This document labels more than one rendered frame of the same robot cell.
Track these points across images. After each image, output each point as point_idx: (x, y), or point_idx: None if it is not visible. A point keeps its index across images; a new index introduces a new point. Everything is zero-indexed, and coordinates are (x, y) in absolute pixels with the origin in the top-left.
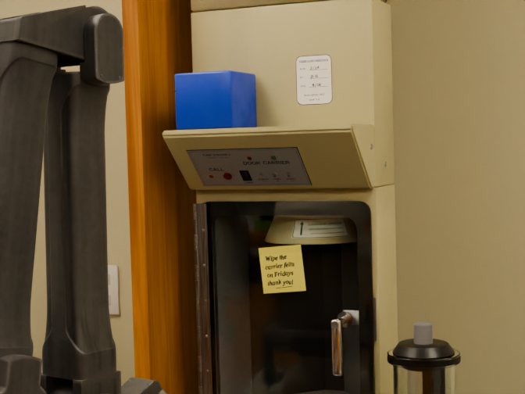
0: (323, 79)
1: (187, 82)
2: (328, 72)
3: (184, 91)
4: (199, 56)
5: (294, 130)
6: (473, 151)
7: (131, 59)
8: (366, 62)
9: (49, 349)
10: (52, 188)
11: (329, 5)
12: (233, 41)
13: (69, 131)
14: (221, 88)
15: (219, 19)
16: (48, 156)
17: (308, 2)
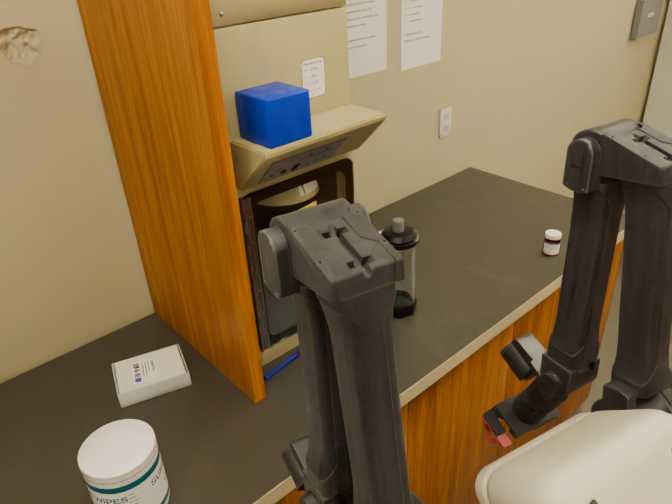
0: (319, 76)
1: (277, 106)
2: (322, 70)
3: (275, 114)
4: (226, 72)
5: (356, 126)
6: None
7: (214, 92)
8: (344, 58)
9: (582, 354)
10: (605, 257)
11: (320, 15)
12: (253, 54)
13: (621, 216)
14: (303, 106)
15: (239, 35)
16: (607, 238)
17: (306, 14)
